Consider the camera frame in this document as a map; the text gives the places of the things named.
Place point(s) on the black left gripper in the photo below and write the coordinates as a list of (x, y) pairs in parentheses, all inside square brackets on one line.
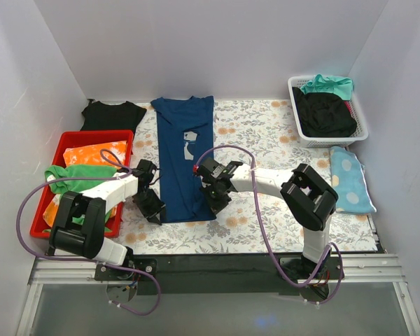
[(151, 205)]

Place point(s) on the orange white patterned shirt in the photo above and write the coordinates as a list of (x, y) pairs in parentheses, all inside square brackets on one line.
[(90, 155)]

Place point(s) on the dark blue t shirt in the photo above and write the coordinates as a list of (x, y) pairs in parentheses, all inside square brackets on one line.
[(185, 130)]

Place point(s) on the aluminium frame rail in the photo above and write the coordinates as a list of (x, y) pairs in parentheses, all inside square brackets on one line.
[(228, 294)]

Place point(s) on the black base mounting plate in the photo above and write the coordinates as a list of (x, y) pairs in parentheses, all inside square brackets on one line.
[(218, 273)]

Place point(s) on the black t shirt on table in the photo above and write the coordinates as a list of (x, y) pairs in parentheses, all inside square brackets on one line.
[(125, 116)]

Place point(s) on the green t shirt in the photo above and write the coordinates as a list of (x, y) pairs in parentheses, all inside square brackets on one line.
[(59, 188)]

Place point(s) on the black garment in basket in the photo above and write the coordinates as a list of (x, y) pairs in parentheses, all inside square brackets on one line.
[(323, 115)]

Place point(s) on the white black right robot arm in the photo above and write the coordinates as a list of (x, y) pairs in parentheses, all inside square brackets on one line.
[(309, 198)]

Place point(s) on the teal garment in basket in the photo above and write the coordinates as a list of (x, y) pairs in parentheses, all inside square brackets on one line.
[(341, 86)]

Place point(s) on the white plastic laundry basket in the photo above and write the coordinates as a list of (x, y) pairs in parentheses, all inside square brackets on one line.
[(360, 134)]

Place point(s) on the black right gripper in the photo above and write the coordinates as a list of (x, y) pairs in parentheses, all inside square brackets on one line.
[(216, 198)]

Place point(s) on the light blue polka dot cloth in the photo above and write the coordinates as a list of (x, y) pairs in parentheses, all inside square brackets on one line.
[(348, 181)]

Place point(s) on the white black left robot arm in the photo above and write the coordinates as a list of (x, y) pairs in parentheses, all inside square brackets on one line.
[(80, 221)]

